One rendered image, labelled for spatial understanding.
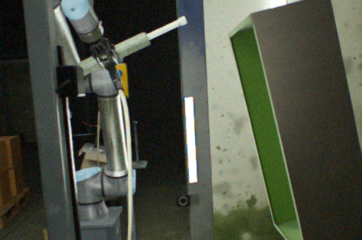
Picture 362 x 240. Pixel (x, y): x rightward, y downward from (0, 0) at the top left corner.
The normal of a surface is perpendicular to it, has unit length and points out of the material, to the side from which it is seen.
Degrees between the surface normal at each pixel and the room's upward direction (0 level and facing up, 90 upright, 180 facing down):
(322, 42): 90
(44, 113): 90
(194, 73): 90
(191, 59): 90
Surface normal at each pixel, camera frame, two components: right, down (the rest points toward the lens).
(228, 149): 0.03, 0.13
